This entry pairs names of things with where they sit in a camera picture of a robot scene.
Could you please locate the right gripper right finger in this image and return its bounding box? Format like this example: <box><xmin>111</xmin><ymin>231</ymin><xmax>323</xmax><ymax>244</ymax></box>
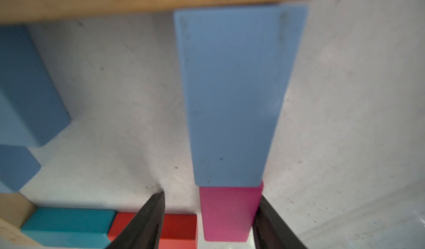
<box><xmin>252</xmin><ymin>196</ymin><xmax>307</xmax><ymax>249</ymax></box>

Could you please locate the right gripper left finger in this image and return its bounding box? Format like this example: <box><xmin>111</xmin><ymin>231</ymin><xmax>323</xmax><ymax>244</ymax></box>
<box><xmin>107</xmin><ymin>191</ymin><xmax>166</xmax><ymax>249</ymax></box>

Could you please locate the red block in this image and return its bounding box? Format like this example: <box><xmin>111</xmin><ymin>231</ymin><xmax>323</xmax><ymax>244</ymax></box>
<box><xmin>107</xmin><ymin>212</ymin><xmax>198</xmax><ymax>249</ymax></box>

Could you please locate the magenta block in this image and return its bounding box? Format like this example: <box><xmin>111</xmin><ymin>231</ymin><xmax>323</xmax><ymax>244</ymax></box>
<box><xmin>199</xmin><ymin>183</ymin><xmax>263</xmax><ymax>242</ymax></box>

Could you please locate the teal block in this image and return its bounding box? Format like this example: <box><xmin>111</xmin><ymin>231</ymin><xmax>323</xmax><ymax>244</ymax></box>
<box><xmin>21</xmin><ymin>208</ymin><xmax>116</xmax><ymax>249</ymax></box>

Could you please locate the light blue block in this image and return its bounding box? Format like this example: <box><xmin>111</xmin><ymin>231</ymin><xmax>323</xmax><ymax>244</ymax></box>
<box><xmin>0</xmin><ymin>145</ymin><xmax>41</xmax><ymax>194</ymax></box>
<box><xmin>1</xmin><ymin>26</ymin><xmax>71</xmax><ymax>147</ymax></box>
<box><xmin>174</xmin><ymin>4</ymin><xmax>308</xmax><ymax>187</ymax></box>

